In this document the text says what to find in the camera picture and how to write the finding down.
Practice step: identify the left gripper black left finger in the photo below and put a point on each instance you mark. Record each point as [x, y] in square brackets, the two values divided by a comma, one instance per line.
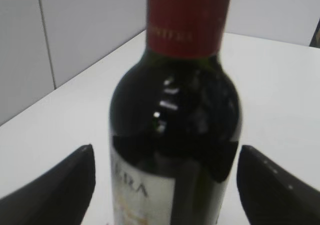
[61, 196]

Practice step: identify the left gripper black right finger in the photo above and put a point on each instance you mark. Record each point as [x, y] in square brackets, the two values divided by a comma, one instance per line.
[270, 195]

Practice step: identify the dark red wine bottle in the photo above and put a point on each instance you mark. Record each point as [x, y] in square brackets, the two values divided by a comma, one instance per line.
[175, 120]

